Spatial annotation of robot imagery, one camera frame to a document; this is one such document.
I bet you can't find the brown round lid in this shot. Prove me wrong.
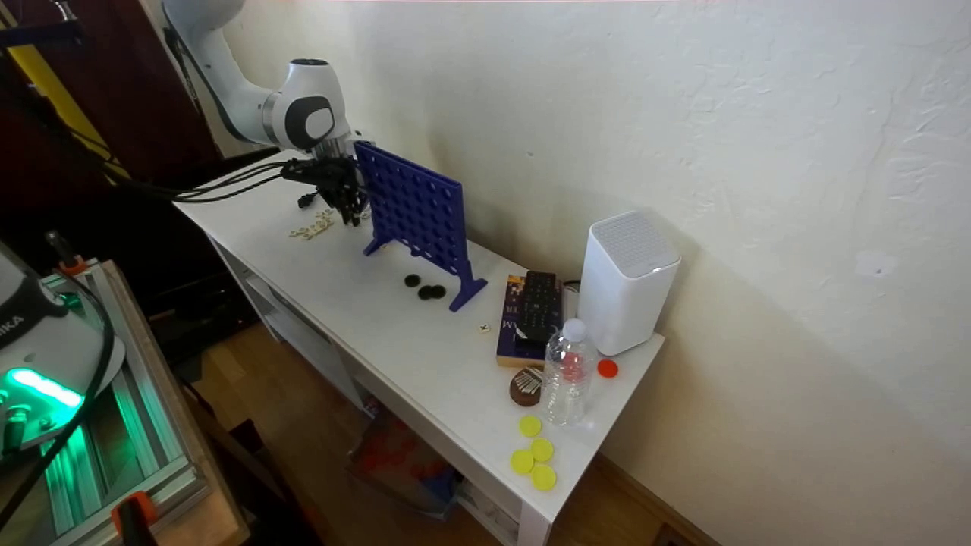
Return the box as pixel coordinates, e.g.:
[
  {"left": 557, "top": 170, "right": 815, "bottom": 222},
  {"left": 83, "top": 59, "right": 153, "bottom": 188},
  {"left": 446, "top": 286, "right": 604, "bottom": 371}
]
[{"left": 507, "top": 366, "right": 549, "bottom": 409}]

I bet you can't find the black remote control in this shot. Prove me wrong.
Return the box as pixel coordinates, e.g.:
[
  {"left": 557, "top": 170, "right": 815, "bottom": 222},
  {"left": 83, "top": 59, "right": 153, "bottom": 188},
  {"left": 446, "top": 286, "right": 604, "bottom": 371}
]
[{"left": 513, "top": 268, "right": 564, "bottom": 345}]

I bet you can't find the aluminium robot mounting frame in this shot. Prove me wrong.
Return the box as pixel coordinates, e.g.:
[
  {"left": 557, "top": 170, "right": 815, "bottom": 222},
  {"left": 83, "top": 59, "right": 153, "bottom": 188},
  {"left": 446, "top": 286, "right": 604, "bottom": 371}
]
[{"left": 0, "top": 253, "right": 225, "bottom": 546}]

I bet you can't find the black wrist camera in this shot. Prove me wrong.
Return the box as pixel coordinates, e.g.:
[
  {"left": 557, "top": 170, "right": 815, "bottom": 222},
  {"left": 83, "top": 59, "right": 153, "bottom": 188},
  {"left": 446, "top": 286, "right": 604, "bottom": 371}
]
[{"left": 278, "top": 157, "right": 331, "bottom": 188}]

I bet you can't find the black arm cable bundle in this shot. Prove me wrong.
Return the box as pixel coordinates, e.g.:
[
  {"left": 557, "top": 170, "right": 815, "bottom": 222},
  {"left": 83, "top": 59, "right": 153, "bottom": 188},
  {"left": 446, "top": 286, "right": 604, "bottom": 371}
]
[{"left": 173, "top": 147, "right": 296, "bottom": 205}]

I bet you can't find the thick black base cable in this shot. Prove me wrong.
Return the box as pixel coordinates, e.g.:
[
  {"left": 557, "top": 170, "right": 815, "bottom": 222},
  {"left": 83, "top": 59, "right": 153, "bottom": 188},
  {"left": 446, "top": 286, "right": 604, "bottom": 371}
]
[{"left": 0, "top": 264, "right": 121, "bottom": 535}]

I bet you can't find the dark blue book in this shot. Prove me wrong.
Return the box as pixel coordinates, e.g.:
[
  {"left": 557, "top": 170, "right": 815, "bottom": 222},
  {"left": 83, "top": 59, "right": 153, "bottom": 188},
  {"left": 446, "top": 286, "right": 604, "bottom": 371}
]
[{"left": 493, "top": 271, "right": 570, "bottom": 371}]

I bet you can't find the dark brown door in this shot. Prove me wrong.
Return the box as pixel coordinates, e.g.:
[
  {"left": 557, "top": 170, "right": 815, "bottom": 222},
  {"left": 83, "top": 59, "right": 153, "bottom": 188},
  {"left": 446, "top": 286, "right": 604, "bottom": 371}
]
[{"left": 0, "top": 0, "right": 227, "bottom": 222}]

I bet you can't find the black low cabinet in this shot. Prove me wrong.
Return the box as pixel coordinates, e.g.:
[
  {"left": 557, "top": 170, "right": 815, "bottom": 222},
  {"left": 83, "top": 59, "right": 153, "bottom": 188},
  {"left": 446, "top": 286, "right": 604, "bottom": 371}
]
[{"left": 99, "top": 146, "right": 286, "bottom": 358}]

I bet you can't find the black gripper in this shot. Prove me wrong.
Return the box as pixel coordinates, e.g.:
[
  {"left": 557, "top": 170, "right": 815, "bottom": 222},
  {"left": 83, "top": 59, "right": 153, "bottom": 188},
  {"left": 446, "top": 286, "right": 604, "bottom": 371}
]
[{"left": 313, "top": 147, "right": 373, "bottom": 227}]

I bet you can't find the white shelf table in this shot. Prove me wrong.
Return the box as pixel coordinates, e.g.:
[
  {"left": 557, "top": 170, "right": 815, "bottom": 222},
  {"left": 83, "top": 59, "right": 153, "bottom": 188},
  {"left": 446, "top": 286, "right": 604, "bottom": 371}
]
[{"left": 169, "top": 146, "right": 667, "bottom": 546}]

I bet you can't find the clear plastic bottle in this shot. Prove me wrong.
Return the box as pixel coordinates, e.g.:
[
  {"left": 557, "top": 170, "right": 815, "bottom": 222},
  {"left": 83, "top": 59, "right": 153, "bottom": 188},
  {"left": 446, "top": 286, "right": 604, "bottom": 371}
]
[{"left": 539, "top": 315, "right": 604, "bottom": 436}]

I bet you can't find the red and blue bag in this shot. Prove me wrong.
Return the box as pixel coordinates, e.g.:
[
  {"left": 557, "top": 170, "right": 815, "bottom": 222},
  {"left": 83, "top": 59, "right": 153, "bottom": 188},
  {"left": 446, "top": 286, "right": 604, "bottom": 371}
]
[{"left": 345, "top": 406, "right": 472, "bottom": 522}]

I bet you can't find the orange black clamp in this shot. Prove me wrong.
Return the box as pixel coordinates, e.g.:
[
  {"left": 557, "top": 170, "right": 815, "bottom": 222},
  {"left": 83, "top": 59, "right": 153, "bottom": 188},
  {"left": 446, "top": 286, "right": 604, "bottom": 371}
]
[
  {"left": 43, "top": 227, "right": 94, "bottom": 282},
  {"left": 107, "top": 489, "right": 163, "bottom": 546}
]

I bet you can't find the black bar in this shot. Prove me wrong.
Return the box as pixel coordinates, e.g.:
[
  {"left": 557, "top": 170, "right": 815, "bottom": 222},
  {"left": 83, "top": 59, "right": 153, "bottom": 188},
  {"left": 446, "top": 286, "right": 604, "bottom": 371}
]
[{"left": 0, "top": 18, "right": 91, "bottom": 54}]

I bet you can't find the yellow strip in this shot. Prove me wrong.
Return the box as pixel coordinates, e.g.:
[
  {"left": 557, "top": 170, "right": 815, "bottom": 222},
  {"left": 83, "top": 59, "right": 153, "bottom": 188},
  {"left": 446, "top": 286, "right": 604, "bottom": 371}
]
[{"left": 2, "top": 41, "right": 135, "bottom": 190}]

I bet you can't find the blue connect four grid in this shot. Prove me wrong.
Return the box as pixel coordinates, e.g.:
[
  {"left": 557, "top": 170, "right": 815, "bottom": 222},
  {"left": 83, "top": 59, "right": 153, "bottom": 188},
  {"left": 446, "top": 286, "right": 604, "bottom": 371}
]
[{"left": 351, "top": 139, "right": 488, "bottom": 315}]

